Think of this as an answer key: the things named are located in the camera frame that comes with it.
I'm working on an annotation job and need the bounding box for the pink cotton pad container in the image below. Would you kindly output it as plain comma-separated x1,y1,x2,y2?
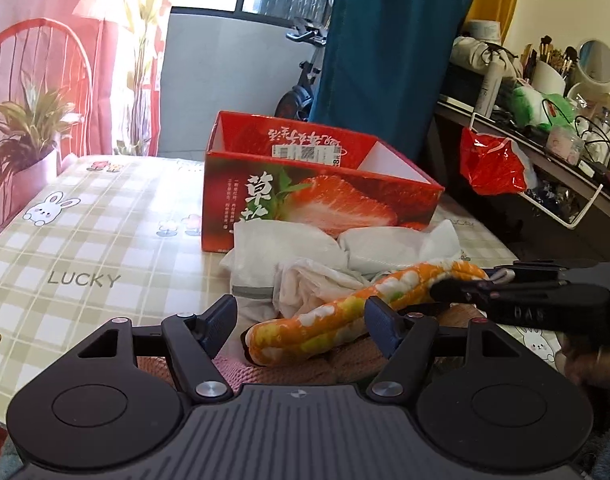
545,125,584,162

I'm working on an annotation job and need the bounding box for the white paper roll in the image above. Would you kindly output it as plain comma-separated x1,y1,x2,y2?
460,19,504,44

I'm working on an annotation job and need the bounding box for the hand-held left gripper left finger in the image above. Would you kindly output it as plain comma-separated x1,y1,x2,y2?
72,294,238,405

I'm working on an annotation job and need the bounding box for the round white mirror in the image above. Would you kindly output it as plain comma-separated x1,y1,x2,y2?
565,38,610,122

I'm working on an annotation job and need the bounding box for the white wire rack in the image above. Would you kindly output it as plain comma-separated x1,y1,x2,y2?
466,109,607,227

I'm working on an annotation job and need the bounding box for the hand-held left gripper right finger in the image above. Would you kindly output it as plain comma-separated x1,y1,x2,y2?
364,296,526,406

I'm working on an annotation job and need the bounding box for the black exercise bike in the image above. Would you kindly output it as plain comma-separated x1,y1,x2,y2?
274,16,332,122

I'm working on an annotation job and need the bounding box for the pink knitted cloth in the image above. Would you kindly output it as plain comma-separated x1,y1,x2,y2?
135,304,488,397

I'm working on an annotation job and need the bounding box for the person's right hand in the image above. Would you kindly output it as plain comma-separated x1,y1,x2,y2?
559,332,610,387

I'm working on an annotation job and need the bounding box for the checked bunny print tablecloth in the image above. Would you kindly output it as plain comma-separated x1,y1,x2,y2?
0,154,610,423

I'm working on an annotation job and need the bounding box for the red plastic bag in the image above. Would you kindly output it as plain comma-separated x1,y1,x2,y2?
458,126,537,197

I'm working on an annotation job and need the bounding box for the red strawberry print cardboard box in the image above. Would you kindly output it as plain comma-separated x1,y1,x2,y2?
201,110,446,253

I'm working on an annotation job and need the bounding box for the white zipper cloth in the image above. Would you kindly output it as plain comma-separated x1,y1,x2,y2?
230,259,381,322

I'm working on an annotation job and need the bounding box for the teal curtain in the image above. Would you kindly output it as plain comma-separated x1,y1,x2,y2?
307,0,490,137

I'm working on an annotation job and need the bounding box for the white brush holder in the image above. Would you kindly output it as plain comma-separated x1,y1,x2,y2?
530,60,569,99

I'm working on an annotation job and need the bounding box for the pink printed backdrop cloth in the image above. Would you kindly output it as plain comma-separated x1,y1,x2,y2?
0,0,173,246

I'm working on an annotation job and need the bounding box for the dark desk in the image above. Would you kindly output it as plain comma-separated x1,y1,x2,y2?
424,94,610,263

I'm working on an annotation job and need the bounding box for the bunch of makeup brushes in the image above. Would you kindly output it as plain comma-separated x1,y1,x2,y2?
520,35,581,79

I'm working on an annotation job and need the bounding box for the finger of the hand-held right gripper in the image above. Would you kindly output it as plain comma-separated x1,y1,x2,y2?
429,280,516,311
485,259,571,284

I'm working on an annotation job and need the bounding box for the white spray bottle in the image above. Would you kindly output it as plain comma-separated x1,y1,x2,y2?
474,59,504,119

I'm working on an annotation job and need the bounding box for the white cloth bag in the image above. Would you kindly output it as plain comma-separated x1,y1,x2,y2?
451,35,522,82

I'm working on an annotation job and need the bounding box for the green plush toy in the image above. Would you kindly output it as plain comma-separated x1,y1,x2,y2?
508,85,577,129

